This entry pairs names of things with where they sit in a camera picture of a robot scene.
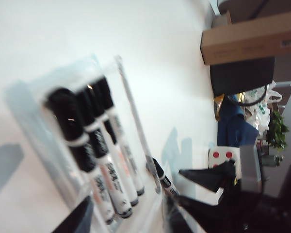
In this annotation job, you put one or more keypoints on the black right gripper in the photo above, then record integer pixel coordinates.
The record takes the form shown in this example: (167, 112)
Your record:
(257, 213)

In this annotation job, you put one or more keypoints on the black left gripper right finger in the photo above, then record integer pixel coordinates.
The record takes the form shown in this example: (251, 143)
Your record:
(177, 218)

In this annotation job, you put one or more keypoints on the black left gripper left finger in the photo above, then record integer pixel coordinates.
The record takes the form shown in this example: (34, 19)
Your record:
(78, 221)

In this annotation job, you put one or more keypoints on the white box red dots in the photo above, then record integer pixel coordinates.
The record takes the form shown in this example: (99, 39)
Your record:
(223, 154)

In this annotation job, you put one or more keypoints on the clear plastic packaging box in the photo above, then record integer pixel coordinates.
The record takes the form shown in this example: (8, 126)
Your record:
(34, 109)

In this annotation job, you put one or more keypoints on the tall brown cardboard box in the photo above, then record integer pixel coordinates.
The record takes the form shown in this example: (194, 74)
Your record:
(245, 41)

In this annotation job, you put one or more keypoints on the blue cloth bag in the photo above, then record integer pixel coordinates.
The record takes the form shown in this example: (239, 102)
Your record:
(232, 128)

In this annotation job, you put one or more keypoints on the green potted plant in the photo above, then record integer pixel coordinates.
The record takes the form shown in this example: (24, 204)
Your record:
(279, 131)

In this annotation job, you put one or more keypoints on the white green plastic bag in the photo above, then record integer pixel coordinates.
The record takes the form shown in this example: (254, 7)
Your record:
(263, 109)

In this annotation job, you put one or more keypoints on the black bag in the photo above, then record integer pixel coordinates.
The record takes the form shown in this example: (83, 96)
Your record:
(242, 77)

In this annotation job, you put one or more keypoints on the brown partition panel rounded corner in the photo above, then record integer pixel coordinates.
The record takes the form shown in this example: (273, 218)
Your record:
(287, 65)

